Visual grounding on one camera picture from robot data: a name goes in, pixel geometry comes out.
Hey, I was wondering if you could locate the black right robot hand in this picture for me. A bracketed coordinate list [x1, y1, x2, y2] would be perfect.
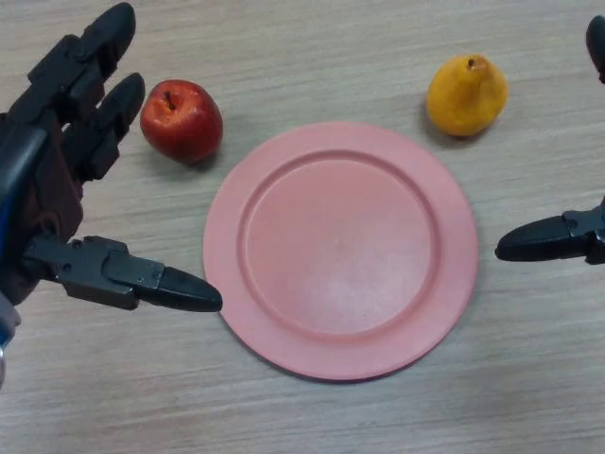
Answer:
[494, 15, 605, 266]

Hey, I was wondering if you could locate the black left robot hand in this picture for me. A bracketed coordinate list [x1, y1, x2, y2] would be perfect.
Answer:
[0, 2, 223, 313]

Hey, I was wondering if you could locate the red apple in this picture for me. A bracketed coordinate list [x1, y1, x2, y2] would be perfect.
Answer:
[139, 79, 224, 166]

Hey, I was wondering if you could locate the pink round plate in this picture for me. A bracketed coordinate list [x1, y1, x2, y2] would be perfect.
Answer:
[202, 121, 479, 382]

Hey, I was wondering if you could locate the yellow pear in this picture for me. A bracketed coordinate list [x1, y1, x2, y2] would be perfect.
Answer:
[425, 54, 510, 138]

